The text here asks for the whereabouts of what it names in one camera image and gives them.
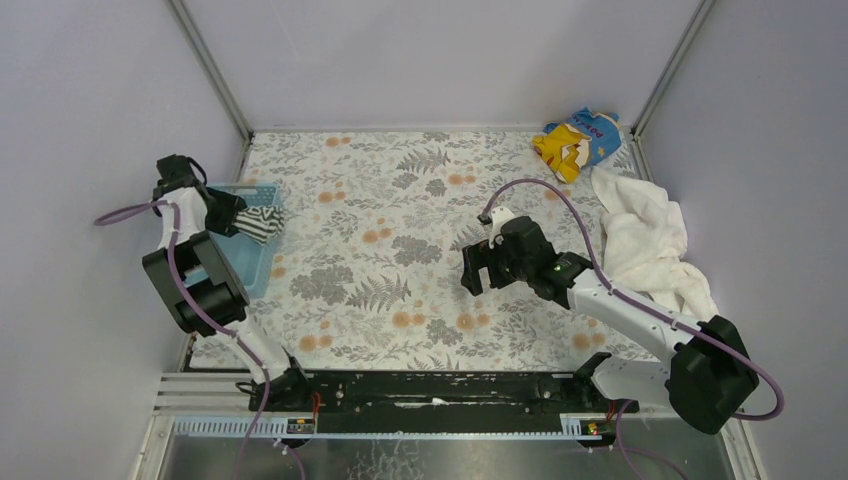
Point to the floral patterned table mat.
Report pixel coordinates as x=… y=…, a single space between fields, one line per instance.
x=367 y=271

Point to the blue yellow cartoon towel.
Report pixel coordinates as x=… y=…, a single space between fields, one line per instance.
x=585 y=139

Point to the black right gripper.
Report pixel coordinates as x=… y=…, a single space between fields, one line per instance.
x=482 y=266

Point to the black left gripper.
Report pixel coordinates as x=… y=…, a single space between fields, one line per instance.
x=225 y=209

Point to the white slotted cable duct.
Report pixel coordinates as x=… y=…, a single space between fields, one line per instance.
x=301 y=428

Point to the white fluffy towel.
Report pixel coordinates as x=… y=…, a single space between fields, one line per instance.
x=646 y=240

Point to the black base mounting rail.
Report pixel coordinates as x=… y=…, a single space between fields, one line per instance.
x=438 y=398

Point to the green white striped towel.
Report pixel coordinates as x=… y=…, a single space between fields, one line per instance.
x=260 y=223

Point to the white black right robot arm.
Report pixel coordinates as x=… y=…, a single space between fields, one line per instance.
x=699 y=369

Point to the light blue plastic basket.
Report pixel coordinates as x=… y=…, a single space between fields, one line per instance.
x=250 y=261

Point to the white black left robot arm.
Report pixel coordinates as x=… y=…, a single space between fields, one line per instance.
x=198 y=284

